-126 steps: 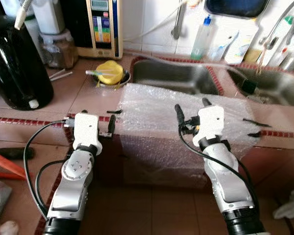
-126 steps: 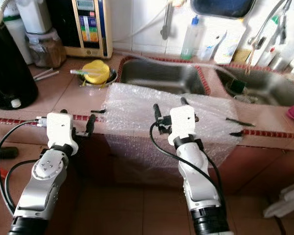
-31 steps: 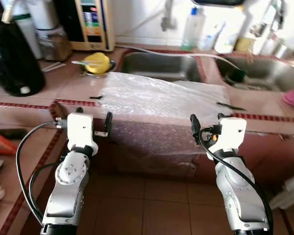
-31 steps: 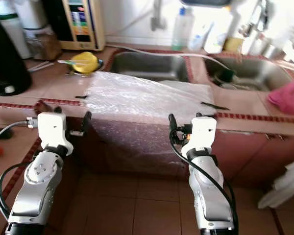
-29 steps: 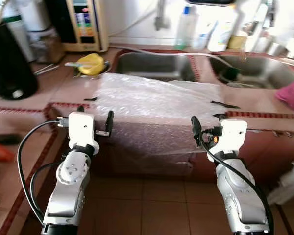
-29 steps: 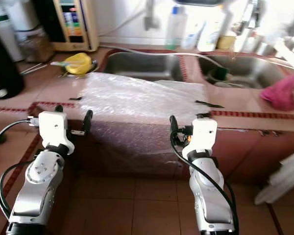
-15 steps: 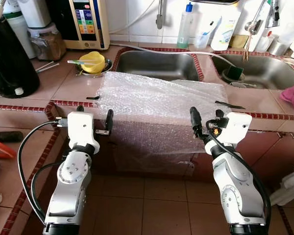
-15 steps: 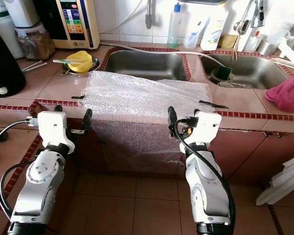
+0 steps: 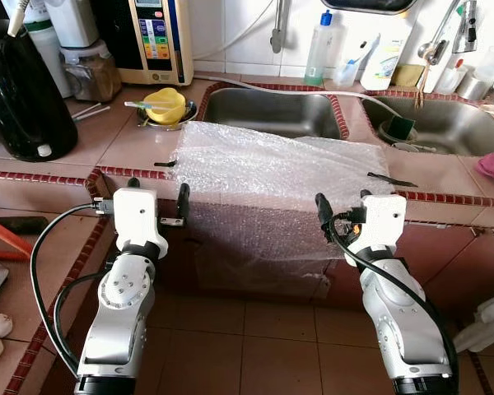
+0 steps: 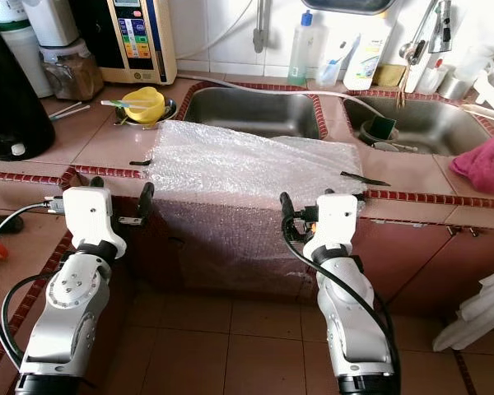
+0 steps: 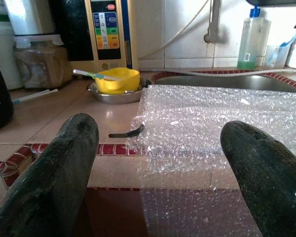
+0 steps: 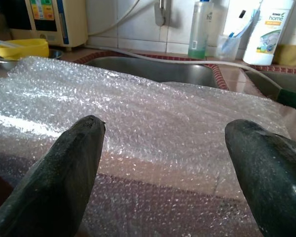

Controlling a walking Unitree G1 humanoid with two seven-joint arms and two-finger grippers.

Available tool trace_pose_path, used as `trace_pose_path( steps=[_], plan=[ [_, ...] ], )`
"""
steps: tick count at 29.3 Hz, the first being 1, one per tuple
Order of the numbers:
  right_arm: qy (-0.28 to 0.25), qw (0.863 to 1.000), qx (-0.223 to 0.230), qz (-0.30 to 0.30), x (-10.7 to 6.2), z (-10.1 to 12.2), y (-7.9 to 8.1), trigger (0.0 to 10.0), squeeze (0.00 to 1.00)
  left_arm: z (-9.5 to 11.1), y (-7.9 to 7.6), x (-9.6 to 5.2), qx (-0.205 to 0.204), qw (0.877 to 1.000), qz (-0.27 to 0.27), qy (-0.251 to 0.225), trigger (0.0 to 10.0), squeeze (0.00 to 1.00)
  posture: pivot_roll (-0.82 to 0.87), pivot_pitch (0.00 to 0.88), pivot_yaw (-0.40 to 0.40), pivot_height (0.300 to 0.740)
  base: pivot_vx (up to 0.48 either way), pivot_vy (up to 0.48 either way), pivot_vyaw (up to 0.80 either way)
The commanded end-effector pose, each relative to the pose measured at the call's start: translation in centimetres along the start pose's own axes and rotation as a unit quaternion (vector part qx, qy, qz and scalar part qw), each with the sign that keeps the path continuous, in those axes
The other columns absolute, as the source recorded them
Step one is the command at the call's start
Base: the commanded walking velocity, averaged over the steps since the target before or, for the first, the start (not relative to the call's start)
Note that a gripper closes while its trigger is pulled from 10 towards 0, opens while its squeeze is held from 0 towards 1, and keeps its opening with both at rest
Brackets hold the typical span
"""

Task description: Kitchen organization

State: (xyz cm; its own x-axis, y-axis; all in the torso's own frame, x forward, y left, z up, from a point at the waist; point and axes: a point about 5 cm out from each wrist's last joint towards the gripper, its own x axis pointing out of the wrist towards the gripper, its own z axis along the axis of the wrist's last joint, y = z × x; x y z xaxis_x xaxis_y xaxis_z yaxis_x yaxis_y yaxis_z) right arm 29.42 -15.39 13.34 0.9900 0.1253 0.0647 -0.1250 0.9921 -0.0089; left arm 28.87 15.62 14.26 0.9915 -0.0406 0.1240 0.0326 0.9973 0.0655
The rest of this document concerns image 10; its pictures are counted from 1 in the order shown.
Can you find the green white plastic utensil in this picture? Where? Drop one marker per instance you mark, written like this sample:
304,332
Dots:
111,104

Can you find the yellow plastic cup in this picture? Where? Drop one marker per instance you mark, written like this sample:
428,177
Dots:
146,104

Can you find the round steel bowl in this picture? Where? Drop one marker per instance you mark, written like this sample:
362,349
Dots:
171,110

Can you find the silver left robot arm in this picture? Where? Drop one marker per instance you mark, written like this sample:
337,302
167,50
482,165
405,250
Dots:
66,321

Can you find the long black tape strip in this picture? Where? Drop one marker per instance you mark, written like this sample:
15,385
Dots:
365,178

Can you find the short black tape strip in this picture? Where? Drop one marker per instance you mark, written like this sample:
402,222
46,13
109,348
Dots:
140,162

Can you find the clear bubble wrap sheet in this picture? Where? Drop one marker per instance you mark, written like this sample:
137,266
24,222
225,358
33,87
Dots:
247,164

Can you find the white plastic stick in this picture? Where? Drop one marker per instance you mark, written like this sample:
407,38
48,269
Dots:
67,108
70,114

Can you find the green scouring sponge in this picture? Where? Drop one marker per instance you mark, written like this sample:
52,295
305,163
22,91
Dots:
379,127

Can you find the dark green rough object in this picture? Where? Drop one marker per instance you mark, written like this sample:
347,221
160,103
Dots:
0,222

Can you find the steel sink basin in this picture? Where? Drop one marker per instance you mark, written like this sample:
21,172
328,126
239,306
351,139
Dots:
436,123
251,111

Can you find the jar of brown powder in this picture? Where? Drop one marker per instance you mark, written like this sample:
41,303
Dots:
74,74

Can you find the clear plastic cup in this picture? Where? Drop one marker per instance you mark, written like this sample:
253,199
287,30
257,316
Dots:
329,74

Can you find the black electric kettle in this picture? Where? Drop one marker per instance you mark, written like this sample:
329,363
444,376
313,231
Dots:
8,99

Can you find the red-brown cabinet doors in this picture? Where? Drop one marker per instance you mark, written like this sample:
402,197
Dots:
428,263

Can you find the yellow sponge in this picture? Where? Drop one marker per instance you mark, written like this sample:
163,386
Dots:
389,76

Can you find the white detergent bottle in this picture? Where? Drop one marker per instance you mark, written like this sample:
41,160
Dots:
366,62

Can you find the clear bottle with blue cap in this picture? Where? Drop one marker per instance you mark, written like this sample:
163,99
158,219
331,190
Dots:
305,53

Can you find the white blue toothbrush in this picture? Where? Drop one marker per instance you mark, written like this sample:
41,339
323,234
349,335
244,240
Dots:
350,49

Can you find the cream water ionizer machine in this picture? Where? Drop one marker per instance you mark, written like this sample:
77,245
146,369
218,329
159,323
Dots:
136,41

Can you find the small white cup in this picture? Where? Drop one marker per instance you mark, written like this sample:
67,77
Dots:
431,81

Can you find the white bottle with green band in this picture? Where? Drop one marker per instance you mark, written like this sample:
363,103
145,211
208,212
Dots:
20,49

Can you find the pink cloth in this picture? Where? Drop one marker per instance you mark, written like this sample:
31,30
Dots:
486,169

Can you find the chrome swivel tap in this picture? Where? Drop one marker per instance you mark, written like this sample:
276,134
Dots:
413,51

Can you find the small steel cup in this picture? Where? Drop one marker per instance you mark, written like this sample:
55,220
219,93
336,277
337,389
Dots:
457,86

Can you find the white plastic jug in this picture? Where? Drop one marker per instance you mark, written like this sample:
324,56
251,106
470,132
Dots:
49,20

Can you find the dark blue pan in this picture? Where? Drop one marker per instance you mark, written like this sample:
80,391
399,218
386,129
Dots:
350,5

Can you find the white plastic rack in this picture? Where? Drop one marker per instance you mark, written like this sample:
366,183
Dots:
477,313

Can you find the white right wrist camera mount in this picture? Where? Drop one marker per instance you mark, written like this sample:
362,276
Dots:
333,220

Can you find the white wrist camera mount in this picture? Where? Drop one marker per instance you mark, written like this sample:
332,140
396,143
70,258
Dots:
90,216
333,220

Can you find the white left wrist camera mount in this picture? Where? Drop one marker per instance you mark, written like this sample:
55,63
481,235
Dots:
90,216

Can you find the chrome wall tap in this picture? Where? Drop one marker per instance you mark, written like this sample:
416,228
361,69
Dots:
262,33

